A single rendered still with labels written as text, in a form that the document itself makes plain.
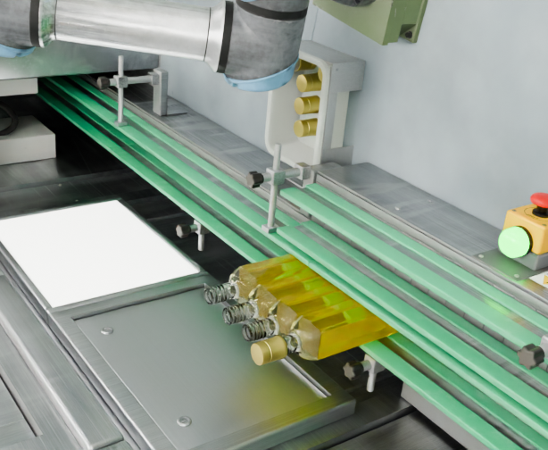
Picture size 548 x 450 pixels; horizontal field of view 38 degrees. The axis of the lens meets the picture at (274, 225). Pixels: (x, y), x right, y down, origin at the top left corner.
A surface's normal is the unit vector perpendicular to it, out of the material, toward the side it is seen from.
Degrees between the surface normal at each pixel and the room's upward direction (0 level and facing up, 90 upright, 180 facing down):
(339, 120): 90
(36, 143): 90
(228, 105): 0
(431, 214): 90
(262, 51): 57
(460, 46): 0
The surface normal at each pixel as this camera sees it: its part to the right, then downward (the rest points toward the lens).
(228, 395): 0.08, -0.90
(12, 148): 0.57, 0.39
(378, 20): -0.83, 0.18
